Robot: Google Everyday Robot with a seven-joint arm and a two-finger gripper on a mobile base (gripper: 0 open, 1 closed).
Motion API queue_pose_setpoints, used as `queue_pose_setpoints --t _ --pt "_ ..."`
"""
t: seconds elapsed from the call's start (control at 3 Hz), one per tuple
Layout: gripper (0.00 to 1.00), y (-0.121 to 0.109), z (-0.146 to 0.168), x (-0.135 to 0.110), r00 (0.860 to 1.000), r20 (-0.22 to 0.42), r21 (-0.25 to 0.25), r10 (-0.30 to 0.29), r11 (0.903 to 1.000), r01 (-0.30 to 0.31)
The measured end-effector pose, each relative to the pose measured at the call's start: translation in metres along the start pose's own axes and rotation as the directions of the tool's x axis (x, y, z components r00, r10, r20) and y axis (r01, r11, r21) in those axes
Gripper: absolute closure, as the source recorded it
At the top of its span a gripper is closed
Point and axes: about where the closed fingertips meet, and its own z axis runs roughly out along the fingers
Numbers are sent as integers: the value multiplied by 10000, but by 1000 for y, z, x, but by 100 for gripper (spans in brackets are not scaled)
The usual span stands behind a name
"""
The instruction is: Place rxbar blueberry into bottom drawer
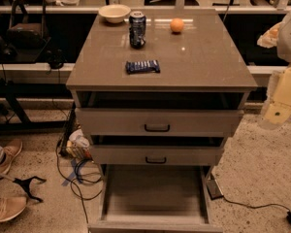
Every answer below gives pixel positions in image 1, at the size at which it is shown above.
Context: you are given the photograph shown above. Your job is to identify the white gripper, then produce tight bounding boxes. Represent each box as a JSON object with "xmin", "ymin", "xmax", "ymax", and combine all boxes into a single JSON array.
[{"xmin": 259, "ymin": 64, "xmax": 291, "ymax": 130}]

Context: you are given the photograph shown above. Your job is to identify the blue rxbar blueberry wrapper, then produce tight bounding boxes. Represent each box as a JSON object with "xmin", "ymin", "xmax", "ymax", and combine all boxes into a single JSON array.
[{"xmin": 125, "ymin": 60, "xmax": 160, "ymax": 75}]

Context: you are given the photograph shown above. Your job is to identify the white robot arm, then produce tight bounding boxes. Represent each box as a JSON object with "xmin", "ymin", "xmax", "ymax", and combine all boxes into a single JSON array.
[{"xmin": 257, "ymin": 11, "xmax": 291, "ymax": 130}]

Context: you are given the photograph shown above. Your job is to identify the grey drawer cabinet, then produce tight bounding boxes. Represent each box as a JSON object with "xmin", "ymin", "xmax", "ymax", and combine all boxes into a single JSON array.
[{"xmin": 65, "ymin": 8, "xmax": 259, "ymax": 233}]

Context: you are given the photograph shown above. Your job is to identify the bottom grey drawer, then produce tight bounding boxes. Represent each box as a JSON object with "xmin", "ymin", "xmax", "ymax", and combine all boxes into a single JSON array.
[{"xmin": 88, "ymin": 165, "xmax": 223, "ymax": 233}]

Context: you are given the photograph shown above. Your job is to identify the grey drawer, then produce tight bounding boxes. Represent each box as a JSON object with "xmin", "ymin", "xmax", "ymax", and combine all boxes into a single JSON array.
[
  {"xmin": 76, "ymin": 108, "xmax": 243, "ymax": 137},
  {"xmin": 88, "ymin": 165, "xmax": 223, "ymax": 233},
  {"xmin": 90, "ymin": 146, "xmax": 224, "ymax": 166}
]

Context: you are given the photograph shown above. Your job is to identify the middle grey drawer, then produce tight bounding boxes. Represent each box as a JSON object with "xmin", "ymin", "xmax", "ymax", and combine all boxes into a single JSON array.
[{"xmin": 90, "ymin": 146, "xmax": 224, "ymax": 166}]

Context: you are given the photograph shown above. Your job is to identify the top grey drawer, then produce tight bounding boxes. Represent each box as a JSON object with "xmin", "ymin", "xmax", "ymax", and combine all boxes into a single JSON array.
[{"xmin": 76, "ymin": 108, "xmax": 243, "ymax": 137}]

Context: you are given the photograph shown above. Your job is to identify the black floor plate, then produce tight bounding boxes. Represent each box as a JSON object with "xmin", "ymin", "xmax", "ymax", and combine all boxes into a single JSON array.
[{"xmin": 207, "ymin": 180, "xmax": 223, "ymax": 200}]

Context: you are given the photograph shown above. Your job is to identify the orange fruit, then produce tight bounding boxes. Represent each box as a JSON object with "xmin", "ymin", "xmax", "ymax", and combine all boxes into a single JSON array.
[{"xmin": 170, "ymin": 18, "xmax": 184, "ymax": 33}]

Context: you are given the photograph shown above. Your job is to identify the blue soda can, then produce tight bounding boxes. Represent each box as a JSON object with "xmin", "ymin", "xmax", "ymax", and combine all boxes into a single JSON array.
[{"xmin": 129, "ymin": 11, "xmax": 146, "ymax": 49}]

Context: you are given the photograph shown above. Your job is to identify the white ceramic bowl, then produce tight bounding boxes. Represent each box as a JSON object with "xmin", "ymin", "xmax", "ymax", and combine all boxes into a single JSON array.
[{"xmin": 98, "ymin": 4, "xmax": 131, "ymax": 23}]

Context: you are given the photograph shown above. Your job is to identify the black headphones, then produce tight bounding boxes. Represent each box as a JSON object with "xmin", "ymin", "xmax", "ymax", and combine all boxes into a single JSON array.
[{"xmin": 45, "ymin": 50, "xmax": 66, "ymax": 70}]

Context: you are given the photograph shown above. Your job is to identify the black bag on shelf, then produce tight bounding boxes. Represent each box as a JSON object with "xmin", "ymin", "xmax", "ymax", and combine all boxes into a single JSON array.
[{"xmin": 7, "ymin": 0, "xmax": 49, "ymax": 49}]

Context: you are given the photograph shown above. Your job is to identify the tan sneaker upper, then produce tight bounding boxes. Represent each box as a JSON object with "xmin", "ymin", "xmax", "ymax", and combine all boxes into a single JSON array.
[{"xmin": 0, "ymin": 139, "xmax": 23, "ymax": 174}]

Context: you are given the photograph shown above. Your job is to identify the tan sneaker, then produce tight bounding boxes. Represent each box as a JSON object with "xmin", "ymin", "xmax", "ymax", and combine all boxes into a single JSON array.
[
  {"xmin": 0, "ymin": 196, "xmax": 26, "ymax": 222},
  {"xmin": 0, "ymin": 139, "xmax": 23, "ymax": 174}
]

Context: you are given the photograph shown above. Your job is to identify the tan sneaker lower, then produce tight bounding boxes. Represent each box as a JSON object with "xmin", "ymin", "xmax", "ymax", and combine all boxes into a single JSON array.
[{"xmin": 0, "ymin": 196, "xmax": 26, "ymax": 222}]

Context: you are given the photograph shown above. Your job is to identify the black cable on floor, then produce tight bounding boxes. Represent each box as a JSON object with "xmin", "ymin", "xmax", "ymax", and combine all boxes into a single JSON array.
[{"xmin": 55, "ymin": 136, "xmax": 104, "ymax": 225}]

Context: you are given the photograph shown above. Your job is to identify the black bracket on floor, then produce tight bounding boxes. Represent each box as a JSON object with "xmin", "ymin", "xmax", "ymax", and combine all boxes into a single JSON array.
[{"xmin": 14, "ymin": 176, "xmax": 47, "ymax": 202}]

